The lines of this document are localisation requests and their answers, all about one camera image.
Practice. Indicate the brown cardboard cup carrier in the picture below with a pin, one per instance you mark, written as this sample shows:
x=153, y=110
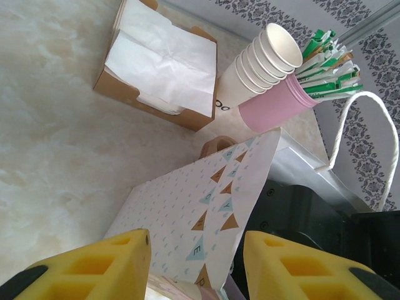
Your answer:
x=209, y=147

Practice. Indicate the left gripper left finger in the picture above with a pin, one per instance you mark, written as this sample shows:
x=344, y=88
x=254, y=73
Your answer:
x=93, y=275

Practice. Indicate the white paper cup black print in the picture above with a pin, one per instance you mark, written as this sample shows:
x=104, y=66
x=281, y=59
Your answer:
x=231, y=90

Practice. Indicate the pink straw holder cup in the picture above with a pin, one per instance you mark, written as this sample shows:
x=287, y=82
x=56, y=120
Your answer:
x=265, y=109

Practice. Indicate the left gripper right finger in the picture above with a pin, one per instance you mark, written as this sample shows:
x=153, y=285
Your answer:
x=297, y=275

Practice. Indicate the white paper napkins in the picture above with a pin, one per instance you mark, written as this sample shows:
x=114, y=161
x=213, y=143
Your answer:
x=162, y=56

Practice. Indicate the white paper gift bag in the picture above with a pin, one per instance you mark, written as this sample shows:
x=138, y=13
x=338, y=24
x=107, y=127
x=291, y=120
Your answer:
x=193, y=212

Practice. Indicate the brown paper wrapped straw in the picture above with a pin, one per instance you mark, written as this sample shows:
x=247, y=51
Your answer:
x=346, y=57

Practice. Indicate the green white wrapped straw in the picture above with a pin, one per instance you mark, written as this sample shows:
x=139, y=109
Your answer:
x=331, y=50
x=342, y=78
x=342, y=92
x=322, y=34

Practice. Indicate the brown cardboard napkin box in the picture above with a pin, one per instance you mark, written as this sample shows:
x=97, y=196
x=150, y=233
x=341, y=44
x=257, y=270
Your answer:
x=115, y=87

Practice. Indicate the aluminium frame post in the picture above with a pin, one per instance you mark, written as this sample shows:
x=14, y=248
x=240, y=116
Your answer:
x=375, y=22

